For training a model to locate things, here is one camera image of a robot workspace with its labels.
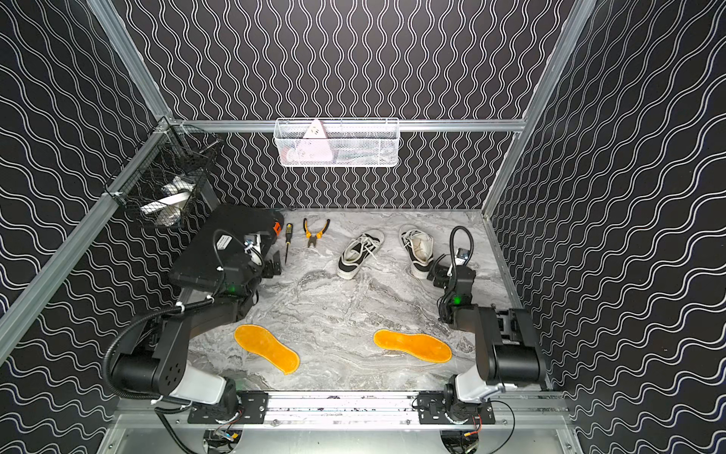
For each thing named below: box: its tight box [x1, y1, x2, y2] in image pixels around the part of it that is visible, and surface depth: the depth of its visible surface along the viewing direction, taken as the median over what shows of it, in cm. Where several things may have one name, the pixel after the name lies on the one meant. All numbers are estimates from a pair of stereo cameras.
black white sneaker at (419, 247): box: [397, 223, 435, 280], surface depth 102 cm
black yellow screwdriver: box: [284, 222, 294, 265], surface depth 115 cm
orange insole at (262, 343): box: [234, 324, 301, 376], surface depth 86 cm
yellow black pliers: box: [302, 217, 331, 248], surface depth 113 cm
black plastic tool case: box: [168, 204, 285, 293], surface depth 94 cm
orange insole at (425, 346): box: [373, 329, 453, 364], surface depth 87 cm
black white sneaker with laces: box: [336, 229, 385, 280], surface depth 100 cm
